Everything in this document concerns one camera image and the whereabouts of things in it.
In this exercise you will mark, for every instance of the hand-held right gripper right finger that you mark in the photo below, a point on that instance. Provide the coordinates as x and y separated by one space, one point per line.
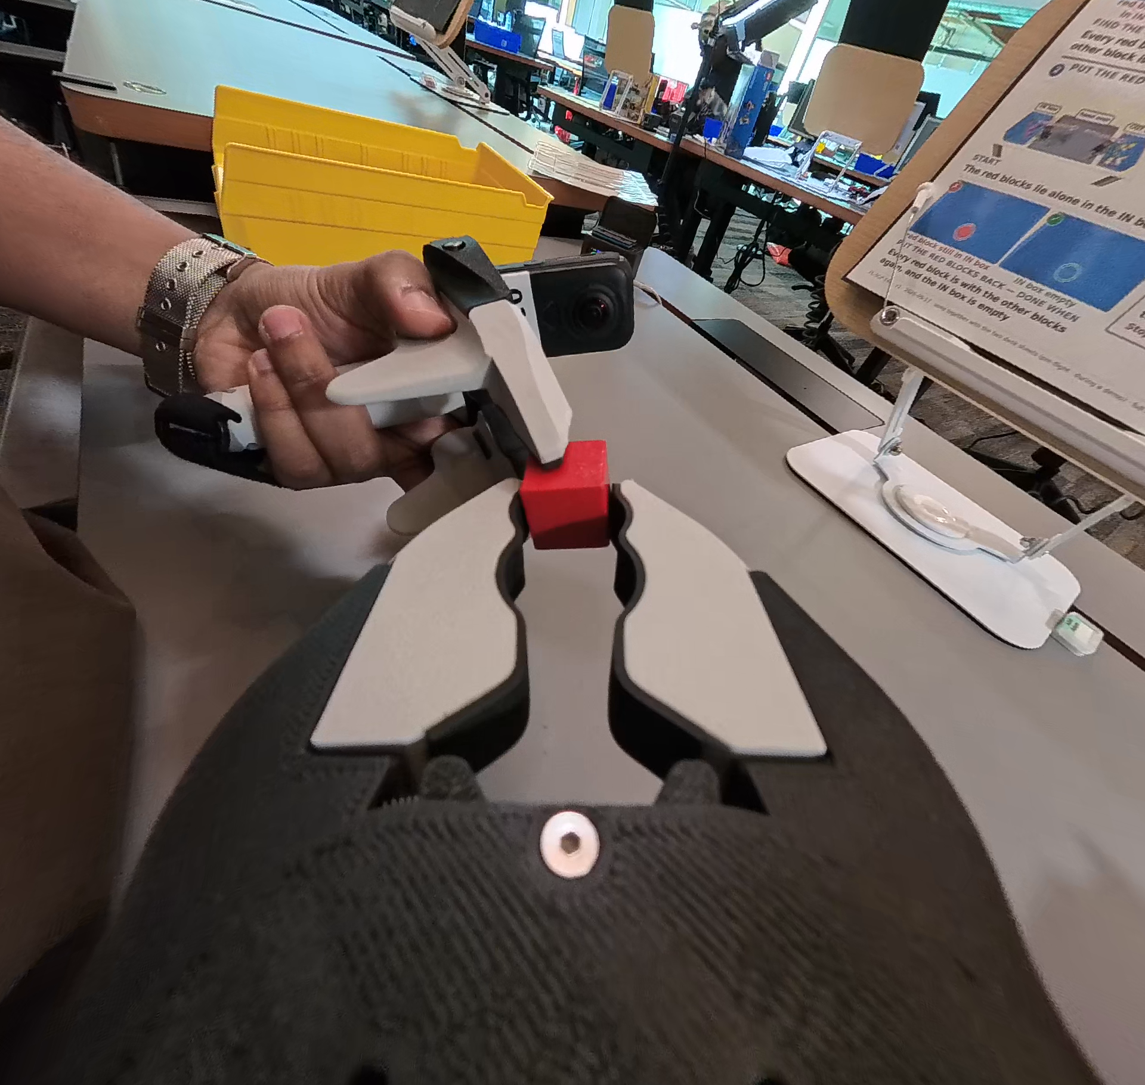
706 647

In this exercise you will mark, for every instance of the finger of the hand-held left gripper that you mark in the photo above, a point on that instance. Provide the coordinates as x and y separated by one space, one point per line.
519 370
438 495

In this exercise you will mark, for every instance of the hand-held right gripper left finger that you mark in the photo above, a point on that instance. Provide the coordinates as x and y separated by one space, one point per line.
420 647

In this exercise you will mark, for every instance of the red cube block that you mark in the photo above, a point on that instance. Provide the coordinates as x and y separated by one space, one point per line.
568 499

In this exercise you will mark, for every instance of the yellow storage bin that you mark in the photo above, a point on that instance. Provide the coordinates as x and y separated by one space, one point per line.
358 200

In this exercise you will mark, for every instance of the person's left forearm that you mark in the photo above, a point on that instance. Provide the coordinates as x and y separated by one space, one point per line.
63 227

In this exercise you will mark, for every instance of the person's left hand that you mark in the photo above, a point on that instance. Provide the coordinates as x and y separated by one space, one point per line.
313 307

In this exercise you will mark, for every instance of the black battery charger case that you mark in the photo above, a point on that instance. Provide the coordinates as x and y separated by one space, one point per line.
626 227

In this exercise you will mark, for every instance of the stack of clear sheets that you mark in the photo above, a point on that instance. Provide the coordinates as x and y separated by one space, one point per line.
581 173

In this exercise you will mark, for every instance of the orange cone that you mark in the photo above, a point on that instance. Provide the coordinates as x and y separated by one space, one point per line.
789 255

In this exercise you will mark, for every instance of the blue carton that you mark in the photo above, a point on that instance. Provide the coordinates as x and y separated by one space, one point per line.
751 110

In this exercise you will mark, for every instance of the rounded wooden board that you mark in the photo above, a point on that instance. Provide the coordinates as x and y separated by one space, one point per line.
863 102
630 43

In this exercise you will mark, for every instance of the metal mesh watch band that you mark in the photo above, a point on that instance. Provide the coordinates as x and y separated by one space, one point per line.
179 298

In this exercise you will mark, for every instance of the black desk lamp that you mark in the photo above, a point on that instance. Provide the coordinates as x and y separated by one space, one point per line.
769 3

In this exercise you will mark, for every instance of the small white green-label box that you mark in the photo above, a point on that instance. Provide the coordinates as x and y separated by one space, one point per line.
1078 634

